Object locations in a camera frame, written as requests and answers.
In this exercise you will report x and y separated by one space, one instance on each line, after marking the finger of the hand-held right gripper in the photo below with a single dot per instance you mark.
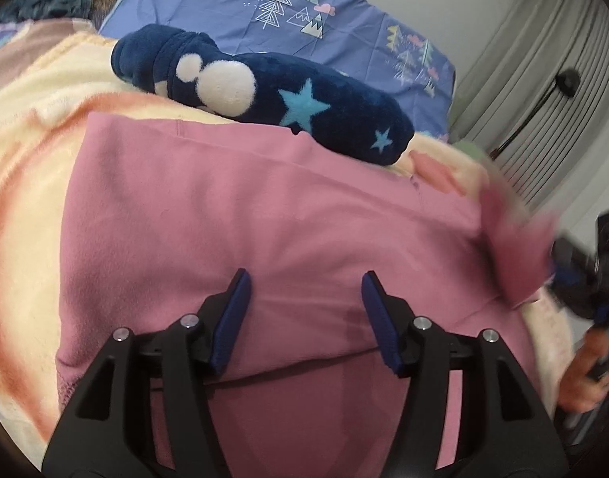
571 274

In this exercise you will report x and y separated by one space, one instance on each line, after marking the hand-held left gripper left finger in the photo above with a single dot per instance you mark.
230 323

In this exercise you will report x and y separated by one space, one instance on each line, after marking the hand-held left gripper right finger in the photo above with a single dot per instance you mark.
381 323

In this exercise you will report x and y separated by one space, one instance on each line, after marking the pink garment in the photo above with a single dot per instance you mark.
264 219

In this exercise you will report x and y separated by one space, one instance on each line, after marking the black floor lamp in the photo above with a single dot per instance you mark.
567 82

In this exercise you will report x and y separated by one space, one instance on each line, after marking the navy star plush garment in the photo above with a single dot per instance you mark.
334 94

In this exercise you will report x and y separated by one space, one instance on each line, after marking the grey pleated curtain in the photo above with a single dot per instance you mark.
543 35

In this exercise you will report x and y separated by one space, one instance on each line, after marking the cream fleece blanket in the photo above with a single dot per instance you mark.
25 184

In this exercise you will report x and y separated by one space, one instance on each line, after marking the blue tree-print pillow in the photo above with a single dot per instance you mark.
304 5

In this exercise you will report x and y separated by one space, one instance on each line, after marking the dark teal fuzzy cloth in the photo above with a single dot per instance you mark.
50 7

